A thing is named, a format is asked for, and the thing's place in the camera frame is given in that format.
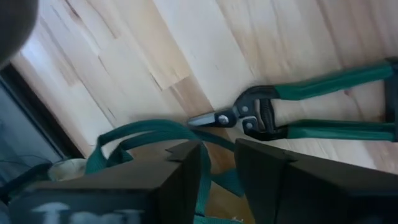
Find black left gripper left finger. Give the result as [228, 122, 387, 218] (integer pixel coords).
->
[8, 139, 203, 224]

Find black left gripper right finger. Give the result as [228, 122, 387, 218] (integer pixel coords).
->
[234, 138, 398, 224]

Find cream green canvas gardening bag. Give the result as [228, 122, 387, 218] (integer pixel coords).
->
[46, 119, 246, 224]

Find green-handled garden shears with latch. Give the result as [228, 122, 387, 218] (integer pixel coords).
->
[187, 57, 398, 142]

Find black aluminium table frame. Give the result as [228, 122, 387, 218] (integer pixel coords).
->
[0, 63, 85, 159]

